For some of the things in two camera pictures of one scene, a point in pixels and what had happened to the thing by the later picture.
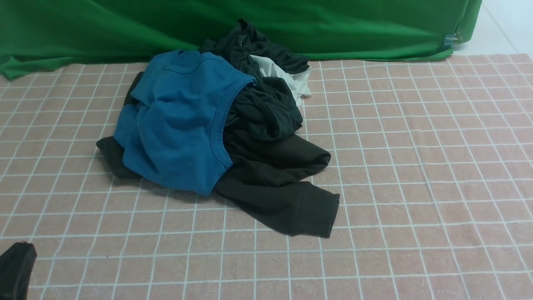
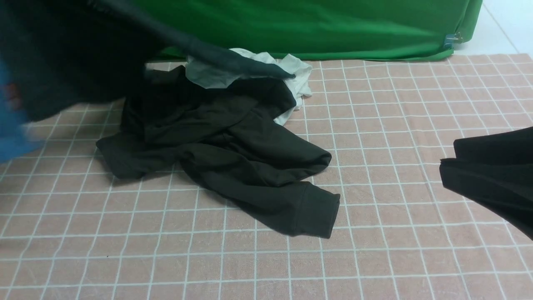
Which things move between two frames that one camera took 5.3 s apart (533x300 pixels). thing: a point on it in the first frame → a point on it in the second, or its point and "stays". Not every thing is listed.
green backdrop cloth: (37, 33) stays
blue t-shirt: (165, 131) → (15, 141)
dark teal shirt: (266, 111) → (63, 53)
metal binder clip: (451, 39) stays
